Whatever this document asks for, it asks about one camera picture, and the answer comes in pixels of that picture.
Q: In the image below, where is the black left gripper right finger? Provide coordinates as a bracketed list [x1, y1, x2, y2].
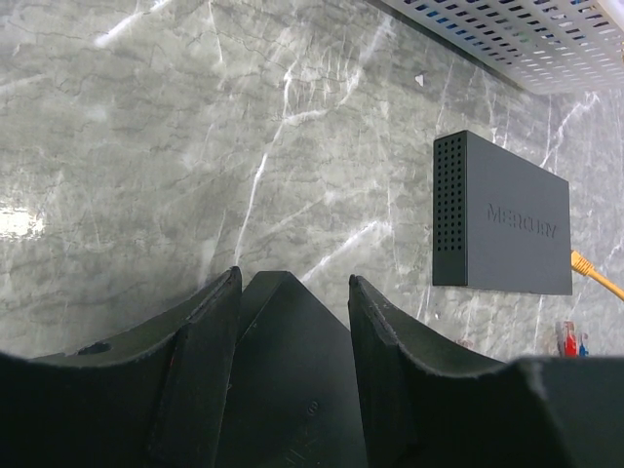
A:
[348, 276, 623, 467]

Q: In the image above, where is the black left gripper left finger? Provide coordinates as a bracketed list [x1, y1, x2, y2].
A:
[1, 267, 242, 467]

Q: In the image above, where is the black network switch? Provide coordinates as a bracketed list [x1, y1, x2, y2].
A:
[432, 131, 572, 295]
[215, 271, 368, 467]

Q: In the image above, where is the red ethernet cable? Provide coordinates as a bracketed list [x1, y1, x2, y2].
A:
[558, 320, 579, 360]

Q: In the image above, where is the orange ethernet cable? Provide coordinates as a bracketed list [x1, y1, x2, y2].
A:
[569, 249, 624, 301]

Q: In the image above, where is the white plastic basket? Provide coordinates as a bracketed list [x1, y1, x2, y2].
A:
[387, 0, 623, 95]

